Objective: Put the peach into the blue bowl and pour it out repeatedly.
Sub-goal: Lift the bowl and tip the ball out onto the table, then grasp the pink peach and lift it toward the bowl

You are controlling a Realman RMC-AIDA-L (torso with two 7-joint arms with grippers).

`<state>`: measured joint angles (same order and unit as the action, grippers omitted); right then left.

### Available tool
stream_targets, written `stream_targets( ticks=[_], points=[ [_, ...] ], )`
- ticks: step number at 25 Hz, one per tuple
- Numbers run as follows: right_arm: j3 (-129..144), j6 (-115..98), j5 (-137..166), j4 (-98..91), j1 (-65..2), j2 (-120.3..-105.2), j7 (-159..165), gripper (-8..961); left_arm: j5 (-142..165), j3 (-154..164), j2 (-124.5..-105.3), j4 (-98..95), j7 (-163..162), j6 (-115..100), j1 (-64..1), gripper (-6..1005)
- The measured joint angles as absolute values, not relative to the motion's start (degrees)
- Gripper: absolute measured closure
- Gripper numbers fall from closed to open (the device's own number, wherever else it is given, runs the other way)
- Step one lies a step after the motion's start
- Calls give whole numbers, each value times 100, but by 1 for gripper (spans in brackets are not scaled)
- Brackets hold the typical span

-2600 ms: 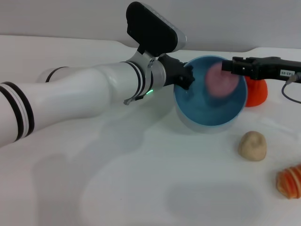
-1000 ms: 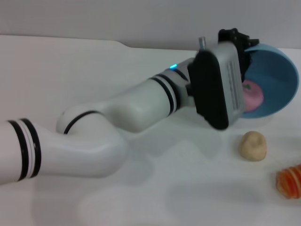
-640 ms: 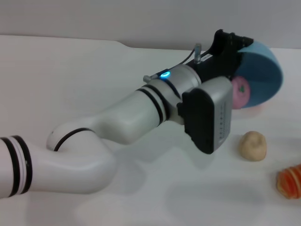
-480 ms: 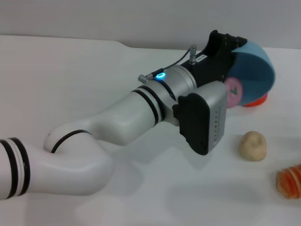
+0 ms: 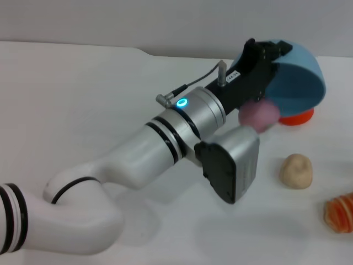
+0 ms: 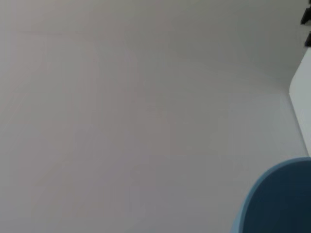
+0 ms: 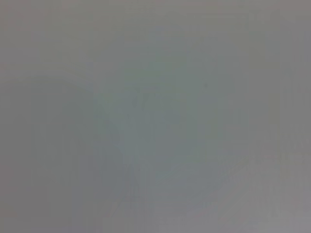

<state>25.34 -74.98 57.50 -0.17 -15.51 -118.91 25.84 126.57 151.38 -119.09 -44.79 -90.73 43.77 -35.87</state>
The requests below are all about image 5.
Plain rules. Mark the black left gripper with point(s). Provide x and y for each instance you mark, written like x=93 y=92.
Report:
x=245 y=82

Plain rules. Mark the blue bowl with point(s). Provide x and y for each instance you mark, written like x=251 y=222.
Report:
x=298 y=88

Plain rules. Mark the pink toy peach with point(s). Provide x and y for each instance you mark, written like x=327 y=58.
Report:
x=257 y=116

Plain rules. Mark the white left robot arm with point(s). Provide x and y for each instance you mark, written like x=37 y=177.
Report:
x=138 y=160

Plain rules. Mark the orange toy tangerine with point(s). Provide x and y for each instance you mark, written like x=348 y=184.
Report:
x=298 y=119

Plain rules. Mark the beige toy potato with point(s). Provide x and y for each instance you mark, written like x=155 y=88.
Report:
x=296 y=172

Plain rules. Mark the peeled orange segments toy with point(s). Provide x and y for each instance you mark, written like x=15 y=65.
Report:
x=340 y=214

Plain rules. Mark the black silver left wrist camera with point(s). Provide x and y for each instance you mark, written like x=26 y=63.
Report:
x=231 y=165

